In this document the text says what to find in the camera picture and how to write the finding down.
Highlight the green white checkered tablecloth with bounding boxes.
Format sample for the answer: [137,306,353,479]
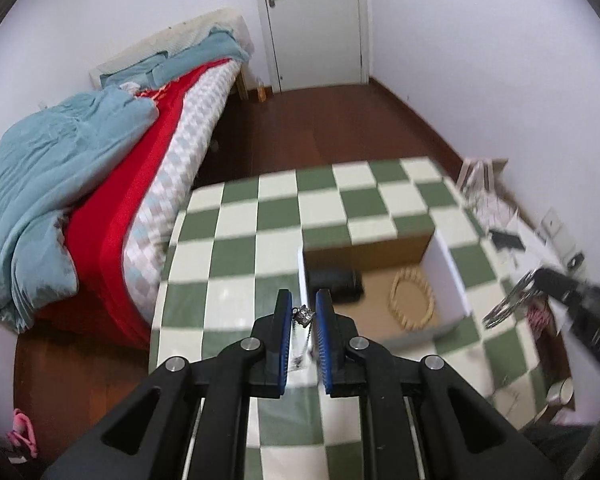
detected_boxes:
[147,156,551,480]

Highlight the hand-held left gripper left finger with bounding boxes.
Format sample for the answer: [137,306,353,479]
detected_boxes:
[40,289,293,480]

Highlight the red striped cloth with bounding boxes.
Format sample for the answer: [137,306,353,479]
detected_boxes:
[526,304,552,330]

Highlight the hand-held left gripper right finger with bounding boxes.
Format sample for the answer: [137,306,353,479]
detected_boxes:
[315,288,551,480]

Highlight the black card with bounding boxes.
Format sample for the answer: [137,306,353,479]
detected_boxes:
[489,230,526,252]

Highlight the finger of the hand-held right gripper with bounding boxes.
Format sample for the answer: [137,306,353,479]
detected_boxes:
[534,267,600,308]

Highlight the white paper sheet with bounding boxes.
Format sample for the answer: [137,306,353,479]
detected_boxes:
[472,195,576,321]

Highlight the silver chain necklace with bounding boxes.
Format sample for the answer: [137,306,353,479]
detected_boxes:
[289,305,315,374]

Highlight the silver metal bracelet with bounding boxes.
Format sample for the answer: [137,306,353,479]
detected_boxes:
[482,270,545,330]

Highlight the light blue blanket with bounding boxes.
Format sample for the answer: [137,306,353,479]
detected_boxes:
[0,30,253,332]

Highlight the black pouch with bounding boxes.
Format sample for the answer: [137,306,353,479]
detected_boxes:
[307,267,365,305]

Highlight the red bed sheet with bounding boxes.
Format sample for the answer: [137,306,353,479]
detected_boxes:
[0,59,231,352]

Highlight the wooden bead bracelet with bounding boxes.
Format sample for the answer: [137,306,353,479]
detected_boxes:
[390,268,437,332]

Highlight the white wall socket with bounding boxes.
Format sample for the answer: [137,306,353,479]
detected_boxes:
[542,209,564,236]

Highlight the pink slippers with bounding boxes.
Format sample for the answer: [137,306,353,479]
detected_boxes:
[9,408,39,459]

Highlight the cardboard storage box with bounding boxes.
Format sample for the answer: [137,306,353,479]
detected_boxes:
[298,210,473,357]

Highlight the white door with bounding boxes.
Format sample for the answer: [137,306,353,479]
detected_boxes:
[256,0,372,94]

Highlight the open cardboard box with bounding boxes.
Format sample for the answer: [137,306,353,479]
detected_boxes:
[456,157,509,198]

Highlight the checkered mattress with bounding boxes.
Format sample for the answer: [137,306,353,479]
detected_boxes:
[122,60,243,322]

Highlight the grey tape roll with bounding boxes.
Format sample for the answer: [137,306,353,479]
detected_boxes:
[547,379,577,407]

